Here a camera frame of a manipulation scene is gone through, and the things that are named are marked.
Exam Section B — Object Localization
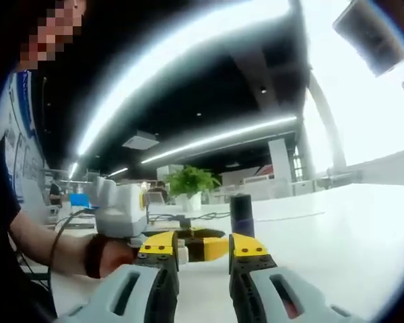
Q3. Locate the thin clear strip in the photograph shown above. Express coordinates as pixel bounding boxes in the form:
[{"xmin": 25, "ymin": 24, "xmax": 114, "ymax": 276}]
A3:
[{"xmin": 255, "ymin": 211, "xmax": 326, "ymax": 223}]

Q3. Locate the blue box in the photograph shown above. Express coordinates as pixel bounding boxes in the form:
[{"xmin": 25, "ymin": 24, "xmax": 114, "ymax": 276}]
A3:
[{"xmin": 69, "ymin": 193, "xmax": 91, "ymax": 208}]

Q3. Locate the short dark cosmetic bottle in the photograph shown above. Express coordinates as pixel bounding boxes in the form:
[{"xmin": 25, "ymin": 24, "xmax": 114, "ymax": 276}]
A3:
[{"xmin": 231, "ymin": 217, "xmax": 256, "ymax": 238}]

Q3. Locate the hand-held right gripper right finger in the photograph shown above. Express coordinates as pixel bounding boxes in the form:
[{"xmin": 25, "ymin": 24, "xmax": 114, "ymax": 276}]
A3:
[{"xmin": 228, "ymin": 232, "xmax": 361, "ymax": 323}]

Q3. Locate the white table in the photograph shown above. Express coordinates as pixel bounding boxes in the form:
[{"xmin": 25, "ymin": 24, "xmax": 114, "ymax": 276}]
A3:
[{"xmin": 50, "ymin": 181, "xmax": 404, "ymax": 323}]

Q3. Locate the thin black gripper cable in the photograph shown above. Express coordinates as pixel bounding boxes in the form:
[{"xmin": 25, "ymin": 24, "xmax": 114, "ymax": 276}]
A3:
[{"xmin": 46, "ymin": 208, "xmax": 98, "ymax": 236}]

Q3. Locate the potted green plant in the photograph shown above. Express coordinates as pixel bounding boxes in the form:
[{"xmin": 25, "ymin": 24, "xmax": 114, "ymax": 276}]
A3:
[{"xmin": 164, "ymin": 164, "xmax": 222, "ymax": 212}]

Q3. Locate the dark wrist band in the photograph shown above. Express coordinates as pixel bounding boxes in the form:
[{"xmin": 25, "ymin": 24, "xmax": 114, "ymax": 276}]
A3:
[{"xmin": 86, "ymin": 235, "xmax": 105, "ymax": 279}]

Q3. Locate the person's left hand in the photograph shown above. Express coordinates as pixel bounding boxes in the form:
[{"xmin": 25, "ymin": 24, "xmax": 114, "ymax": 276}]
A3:
[{"xmin": 98, "ymin": 236, "xmax": 139, "ymax": 280}]

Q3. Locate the black bottle cap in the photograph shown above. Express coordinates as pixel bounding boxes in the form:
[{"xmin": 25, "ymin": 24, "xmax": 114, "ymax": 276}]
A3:
[{"xmin": 229, "ymin": 194, "xmax": 253, "ymax": 219}]

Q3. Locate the black wall monitor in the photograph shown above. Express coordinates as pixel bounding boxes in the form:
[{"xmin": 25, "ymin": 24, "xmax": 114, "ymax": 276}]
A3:
[{"xmin": 333, "ymin": 0, "xmax": 404, "ymax": 77}]

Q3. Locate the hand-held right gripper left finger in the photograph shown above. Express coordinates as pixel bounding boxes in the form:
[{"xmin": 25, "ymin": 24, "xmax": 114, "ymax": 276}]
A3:
[{"xmin": 59, "ymin": 231, "xmax": 180, "ymax": 323}]

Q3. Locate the dark side counter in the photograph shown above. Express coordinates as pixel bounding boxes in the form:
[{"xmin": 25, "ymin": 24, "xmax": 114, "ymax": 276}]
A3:
[{"xmin": 326, "ymin": 166, "xmax": 364, "ymax": 184}]

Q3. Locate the ceiling air conditioner vent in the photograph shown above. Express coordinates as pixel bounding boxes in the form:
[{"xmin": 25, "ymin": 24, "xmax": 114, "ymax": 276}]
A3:
[{"xmin": 123, "ymin": 135, "xmax": 161, "ymax": 151}]

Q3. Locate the blue white wall poster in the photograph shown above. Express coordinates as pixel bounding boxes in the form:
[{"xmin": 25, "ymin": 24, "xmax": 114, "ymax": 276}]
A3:
[{"xmin": 0, "ymin": 70, "xmax": 50, "ymax": 199}]

